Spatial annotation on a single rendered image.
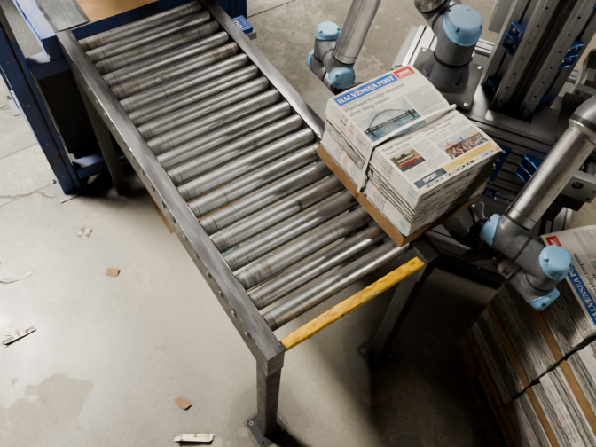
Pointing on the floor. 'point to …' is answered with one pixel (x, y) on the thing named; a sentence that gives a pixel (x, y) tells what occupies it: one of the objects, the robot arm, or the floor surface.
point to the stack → (540, 353)
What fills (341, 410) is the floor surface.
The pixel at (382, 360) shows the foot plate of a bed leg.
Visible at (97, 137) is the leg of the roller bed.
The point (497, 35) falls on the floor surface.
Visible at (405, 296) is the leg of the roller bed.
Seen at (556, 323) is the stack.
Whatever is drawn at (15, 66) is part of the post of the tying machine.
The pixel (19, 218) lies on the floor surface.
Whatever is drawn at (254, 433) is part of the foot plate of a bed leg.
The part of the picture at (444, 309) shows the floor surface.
